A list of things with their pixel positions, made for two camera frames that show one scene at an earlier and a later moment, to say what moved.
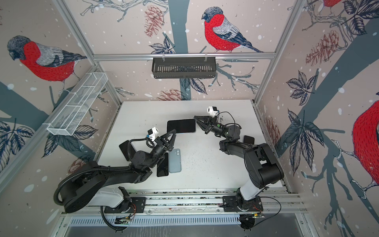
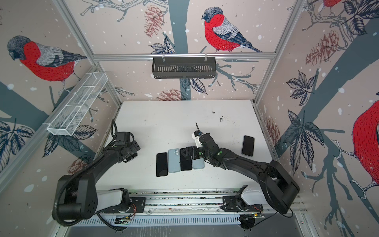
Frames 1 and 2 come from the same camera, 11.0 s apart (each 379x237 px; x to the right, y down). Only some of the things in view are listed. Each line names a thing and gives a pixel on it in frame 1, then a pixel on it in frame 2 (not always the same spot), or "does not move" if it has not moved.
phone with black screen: x=162 y=167 does not move
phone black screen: x=182 y=126 to x=185 y=165
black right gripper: x=212 y=127 to x=188 y=155
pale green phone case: x=174 y=161 does not move
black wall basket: x=184 y=67 does not move
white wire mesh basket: x=71 y=115 does not move
